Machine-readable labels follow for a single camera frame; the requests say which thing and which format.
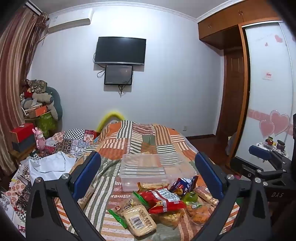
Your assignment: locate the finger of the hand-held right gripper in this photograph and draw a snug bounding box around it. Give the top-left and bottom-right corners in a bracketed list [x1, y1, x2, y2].
[249, 144, 290, 164]
[230, 157, 288, 186]

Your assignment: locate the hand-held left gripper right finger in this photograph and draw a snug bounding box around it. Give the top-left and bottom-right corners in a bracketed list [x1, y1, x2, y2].
[190, 152, 271, 241]

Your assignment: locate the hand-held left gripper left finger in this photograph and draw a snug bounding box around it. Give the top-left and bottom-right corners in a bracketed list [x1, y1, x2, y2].
[25, 151, 109, 241]

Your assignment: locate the biscuit stick packet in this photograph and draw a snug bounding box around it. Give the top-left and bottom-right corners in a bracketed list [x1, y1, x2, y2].
[193, 185, 219, 207]

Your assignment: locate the blue chip bag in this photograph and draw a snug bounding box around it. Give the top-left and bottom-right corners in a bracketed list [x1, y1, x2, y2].
[170, 176, 199, 195]

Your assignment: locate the green jelly cup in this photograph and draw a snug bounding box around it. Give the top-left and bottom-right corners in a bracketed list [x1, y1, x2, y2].
[181, 191, 199, 206]

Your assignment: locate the orange snack packet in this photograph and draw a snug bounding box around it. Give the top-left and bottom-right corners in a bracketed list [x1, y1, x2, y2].
[186, 204, 213, 227]

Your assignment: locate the red snack packet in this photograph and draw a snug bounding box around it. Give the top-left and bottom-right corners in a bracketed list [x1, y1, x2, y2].
[139, 188, 187, 215]

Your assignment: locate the green snack packet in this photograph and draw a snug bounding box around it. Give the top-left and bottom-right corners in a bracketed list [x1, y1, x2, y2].
[108, 191, 151, 229]

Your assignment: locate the brown pastry packet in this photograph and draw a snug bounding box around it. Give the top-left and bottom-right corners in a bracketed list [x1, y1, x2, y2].
[157, 209, 185, 228]

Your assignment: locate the clear plastic container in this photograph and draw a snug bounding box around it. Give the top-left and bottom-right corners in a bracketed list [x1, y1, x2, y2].
[120, 154, 197, 192]

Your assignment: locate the long biscuit packet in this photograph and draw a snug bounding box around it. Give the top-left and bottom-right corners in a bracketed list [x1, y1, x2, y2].
[137, 182, 171, 193]

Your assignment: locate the pale cracker packet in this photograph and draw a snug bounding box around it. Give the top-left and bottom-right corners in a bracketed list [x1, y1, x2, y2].
[124, 204, 157, 237]

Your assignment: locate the dark glass jar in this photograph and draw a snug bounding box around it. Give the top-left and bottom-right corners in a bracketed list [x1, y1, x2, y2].
[276, 139, 287, 152]

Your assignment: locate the tan snack packet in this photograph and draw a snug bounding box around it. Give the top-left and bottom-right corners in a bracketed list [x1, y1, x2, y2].
[77, 185, 95, 207]

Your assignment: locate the checkered patchwork quilt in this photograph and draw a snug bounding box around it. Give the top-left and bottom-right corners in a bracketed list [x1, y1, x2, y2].
[0, 129, 99, 234]

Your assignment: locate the white plastic bag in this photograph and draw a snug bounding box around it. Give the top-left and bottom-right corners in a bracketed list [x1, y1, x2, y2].
[28, 152, 77, 186]

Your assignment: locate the yellow hoop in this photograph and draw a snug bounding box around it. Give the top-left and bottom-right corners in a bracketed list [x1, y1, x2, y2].
[96, 112, 128, 133]

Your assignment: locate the pink toy figure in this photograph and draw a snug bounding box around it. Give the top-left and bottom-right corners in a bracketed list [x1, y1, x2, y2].
[34, 127, 46, 151]

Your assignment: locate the white sliding wardrobe door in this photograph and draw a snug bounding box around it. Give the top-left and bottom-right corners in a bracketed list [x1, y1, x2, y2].
[235, 21, 296, 164]

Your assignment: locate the wooden door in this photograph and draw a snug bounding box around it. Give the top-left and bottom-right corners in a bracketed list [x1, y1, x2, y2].
[217, 49, 246, 140]

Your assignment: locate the green cardboard box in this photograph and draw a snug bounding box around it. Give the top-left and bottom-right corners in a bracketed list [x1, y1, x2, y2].
[35, 111, 58, 138]

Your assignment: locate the dark grey box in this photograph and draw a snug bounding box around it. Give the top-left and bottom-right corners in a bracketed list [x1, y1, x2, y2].
[11, 138, 38, 153]

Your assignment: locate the grey green cushion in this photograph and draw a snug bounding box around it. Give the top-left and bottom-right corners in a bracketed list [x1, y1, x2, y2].
[45, 87, 63, 121]

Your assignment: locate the red box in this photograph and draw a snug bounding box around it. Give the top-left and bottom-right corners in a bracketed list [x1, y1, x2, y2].
[10, 123, 36, 143]

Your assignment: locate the orange cardboard box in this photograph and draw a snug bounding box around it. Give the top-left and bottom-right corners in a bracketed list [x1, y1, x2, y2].
[27, 105, 51, 118]

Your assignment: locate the grey plush toy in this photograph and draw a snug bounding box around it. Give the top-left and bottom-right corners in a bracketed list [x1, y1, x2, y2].
[21, 91, 59, 120]

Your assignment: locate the patterned cloth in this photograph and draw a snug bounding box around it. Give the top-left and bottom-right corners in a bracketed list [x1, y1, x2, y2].
[26, 79, 48, 93]

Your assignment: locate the striped brown curtain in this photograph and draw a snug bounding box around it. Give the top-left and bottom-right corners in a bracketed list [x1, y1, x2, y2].
[0, 3, 49, 179]

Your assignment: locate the wooden overhead cabinet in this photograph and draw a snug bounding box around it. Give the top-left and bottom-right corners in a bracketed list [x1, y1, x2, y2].
[198, 0, 284, 49]

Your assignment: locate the white air conditioner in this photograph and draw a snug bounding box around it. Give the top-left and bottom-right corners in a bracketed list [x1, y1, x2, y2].
[47, 9, 93, 34]

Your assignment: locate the small wall monitor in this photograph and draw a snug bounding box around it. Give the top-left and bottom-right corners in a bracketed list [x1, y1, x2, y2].
[104, 65, 134, 86]

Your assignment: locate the wall television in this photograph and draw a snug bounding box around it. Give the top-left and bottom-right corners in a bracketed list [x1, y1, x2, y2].
[95, 36, 147, 65]

